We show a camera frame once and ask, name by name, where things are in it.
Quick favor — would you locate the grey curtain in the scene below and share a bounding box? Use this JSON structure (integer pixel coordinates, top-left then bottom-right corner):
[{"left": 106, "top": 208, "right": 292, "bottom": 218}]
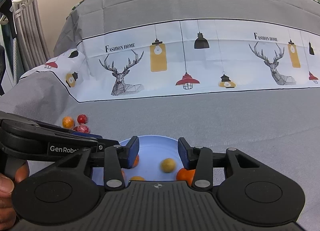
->
[{"left": 16, "top": 0, "right": 49, "bottom": 71}]

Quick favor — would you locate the person's left hand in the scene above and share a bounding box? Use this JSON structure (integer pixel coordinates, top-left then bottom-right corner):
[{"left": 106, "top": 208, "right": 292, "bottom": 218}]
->
[{"left": 0, "top": 162, "right": 29, "bottom": 230}]

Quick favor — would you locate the small yellow fruit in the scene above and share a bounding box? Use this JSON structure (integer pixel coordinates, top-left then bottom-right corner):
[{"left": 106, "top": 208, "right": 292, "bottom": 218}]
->
[
  {"left": 130, "top": 176, "right": 145, "bottom": 181},
  {"left": 160, "top": 158, "right": 176, "bottom": 173}
]

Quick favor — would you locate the pink candy ball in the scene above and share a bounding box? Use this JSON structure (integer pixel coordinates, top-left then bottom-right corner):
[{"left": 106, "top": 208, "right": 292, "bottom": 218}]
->
[{"left": 77, "top": 124, "right": 91, "bottom": 133}]

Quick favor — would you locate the light blue plate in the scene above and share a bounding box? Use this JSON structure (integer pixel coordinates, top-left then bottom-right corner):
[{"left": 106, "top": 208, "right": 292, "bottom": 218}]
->
[{"left": 90, "top": 134, "right": 198, "bottom": 187}]

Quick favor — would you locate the red cherry tomato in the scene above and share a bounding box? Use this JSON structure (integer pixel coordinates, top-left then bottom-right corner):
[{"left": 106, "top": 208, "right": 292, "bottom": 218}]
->
[{"left": 77, "top": 114, "right": 88, "bottom": 124}]

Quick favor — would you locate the orange fruit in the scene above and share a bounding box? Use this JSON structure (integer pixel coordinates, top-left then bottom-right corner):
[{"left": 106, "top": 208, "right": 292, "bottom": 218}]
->
[{"left": 62, "top": 116, "right": 75, "bottom": 129}]

